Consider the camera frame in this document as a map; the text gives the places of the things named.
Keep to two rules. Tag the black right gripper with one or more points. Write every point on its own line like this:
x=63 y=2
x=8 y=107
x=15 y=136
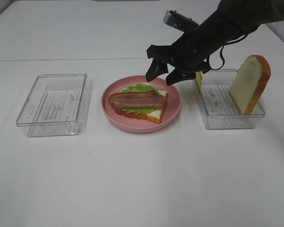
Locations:
x=187 y=55

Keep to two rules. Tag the dark brown bacon strip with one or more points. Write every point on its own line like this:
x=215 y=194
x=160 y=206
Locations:
x=152 y=93

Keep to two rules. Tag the green lettuce leaf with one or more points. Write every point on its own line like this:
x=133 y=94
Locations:
x=140 y=87

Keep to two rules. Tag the yellow cheese slice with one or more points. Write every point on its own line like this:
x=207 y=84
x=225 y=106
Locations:
x=199 y=79

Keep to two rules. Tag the pink bacon strip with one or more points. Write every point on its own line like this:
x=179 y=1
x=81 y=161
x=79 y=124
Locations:
x=136 y=100

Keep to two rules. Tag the bread slice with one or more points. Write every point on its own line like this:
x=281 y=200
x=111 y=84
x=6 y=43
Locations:
x=140 y=116
x=250 y=82

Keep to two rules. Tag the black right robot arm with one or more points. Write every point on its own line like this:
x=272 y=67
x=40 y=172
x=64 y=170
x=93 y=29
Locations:
x=230 y=23

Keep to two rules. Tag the pink round plate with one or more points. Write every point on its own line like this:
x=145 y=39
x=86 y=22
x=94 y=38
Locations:
x=170 y=112

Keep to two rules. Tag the right clear plastic tray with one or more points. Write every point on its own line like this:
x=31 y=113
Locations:
x=217 y=107

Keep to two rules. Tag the clear plastic tray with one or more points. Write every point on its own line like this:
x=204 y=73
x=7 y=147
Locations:
x=217 y=107
x=56 y=105

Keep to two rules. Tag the left clear plastic tray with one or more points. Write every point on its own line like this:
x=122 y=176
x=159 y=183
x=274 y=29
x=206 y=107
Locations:
x=56 y=105

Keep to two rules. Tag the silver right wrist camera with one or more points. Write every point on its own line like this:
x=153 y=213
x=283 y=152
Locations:
x=179 y=22

